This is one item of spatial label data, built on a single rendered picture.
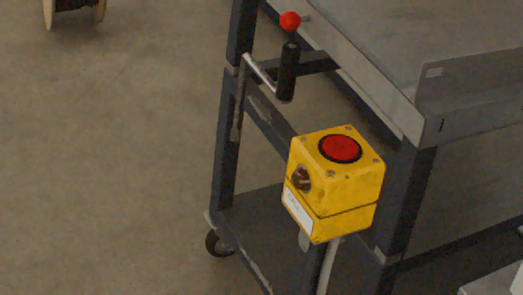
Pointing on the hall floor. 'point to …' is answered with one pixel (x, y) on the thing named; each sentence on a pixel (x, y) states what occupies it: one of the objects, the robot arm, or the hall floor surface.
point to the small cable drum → (72, 8)
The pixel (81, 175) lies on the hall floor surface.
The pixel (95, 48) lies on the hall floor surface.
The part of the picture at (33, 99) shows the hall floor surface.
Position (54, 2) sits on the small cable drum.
